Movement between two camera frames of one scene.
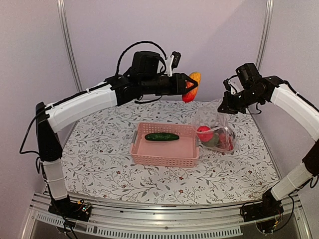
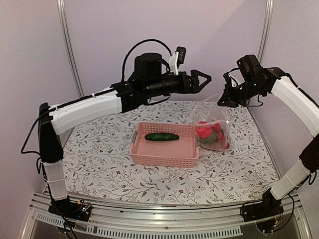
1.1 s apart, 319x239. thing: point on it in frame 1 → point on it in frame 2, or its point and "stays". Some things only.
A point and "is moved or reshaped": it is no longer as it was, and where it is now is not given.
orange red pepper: [189, 96] is moved or reshaped
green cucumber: [161, 136] stays
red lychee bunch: [226, 141] → [220, 136]
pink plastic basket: [165, 145] stays
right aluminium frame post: [267, 21] stays
